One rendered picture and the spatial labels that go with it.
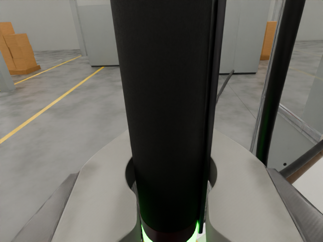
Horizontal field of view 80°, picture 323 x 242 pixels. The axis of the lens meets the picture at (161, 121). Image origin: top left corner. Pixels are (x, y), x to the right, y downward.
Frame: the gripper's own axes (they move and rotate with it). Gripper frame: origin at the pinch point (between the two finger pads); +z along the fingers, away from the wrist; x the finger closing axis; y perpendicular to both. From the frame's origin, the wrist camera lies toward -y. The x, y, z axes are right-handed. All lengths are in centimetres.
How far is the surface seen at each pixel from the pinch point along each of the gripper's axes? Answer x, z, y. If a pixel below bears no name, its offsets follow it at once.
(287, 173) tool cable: 13.0, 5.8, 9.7
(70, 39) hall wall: -564, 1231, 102
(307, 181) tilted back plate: 29.6, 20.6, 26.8
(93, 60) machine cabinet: -265, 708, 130
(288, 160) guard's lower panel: 70, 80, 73
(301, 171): 16.1, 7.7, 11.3
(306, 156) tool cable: 17.0, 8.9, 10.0
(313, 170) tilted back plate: 31.2, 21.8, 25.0
